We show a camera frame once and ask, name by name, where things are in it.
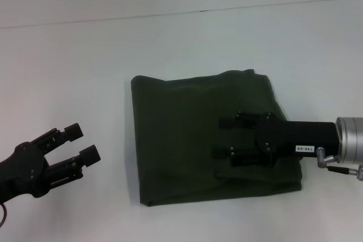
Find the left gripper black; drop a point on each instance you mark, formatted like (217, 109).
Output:
(20, 168)

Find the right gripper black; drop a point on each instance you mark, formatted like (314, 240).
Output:
(297, 140)

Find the dark green FREE! t-shirt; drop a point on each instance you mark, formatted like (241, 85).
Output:
(175, 140)

